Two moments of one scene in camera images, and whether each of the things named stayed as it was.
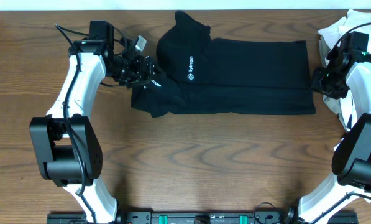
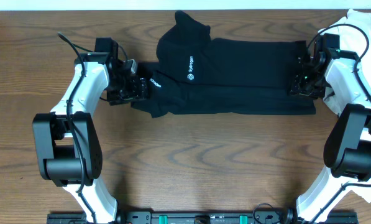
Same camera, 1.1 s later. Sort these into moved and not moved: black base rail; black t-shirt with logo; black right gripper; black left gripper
Moved: black left gripper; black right gripper
Not moved: black base rail; black t-shirt with logo
